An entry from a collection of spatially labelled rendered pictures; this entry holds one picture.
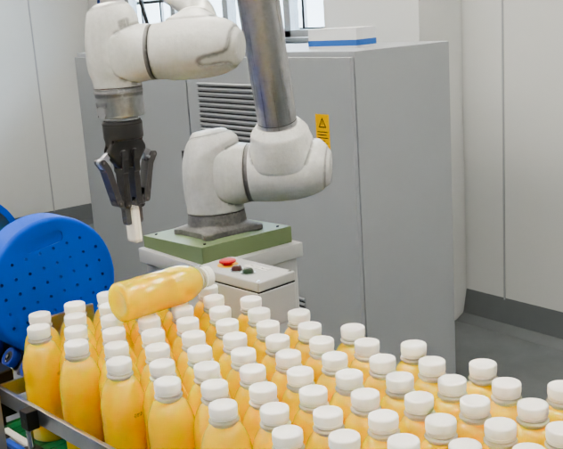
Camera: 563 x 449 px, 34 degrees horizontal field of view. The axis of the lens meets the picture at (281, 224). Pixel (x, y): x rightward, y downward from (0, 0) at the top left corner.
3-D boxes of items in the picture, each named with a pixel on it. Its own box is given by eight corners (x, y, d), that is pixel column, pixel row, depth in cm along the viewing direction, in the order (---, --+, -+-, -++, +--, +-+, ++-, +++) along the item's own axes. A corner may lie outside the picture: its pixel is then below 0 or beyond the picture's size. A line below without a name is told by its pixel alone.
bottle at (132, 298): (134, 304, 153) (218, 278, 166) (112, 274, 157) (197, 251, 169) (123, 330, 158) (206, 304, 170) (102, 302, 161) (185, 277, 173)
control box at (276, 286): (233, 299, 199) (230, 254, 196) (297, 318, 184) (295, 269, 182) (198, 312, 192) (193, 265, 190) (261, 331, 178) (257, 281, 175)
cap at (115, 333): (128, 335, 156) (126, 325, 155) (124, 343, 152) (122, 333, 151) (105, 337, 156) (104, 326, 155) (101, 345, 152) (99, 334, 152)
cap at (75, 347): (72, 359, 146) (70, 348, 146) (61, 353, 149) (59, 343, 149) (93, 352, 149) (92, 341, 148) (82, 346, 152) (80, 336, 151)
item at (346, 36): (328, 46, 366) (327, 27, 364) (376, 45, 350) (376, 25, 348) (308, 49, 357) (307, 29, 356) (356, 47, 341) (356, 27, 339)
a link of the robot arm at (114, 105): (84, 90, 170) (87, 122, 171) (110, 90, 163) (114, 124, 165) (125, 85, 176) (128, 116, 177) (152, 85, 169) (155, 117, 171)
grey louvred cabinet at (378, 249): (180, 289, 548) (157, 45, 515) (456, 390, 383) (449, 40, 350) (99, 313, 516) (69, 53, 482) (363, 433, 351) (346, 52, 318)
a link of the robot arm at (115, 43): (80, 91, 165) (149, 87, 163) (69, 4, 162) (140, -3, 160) (101, 86, 176) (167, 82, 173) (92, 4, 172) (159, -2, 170)
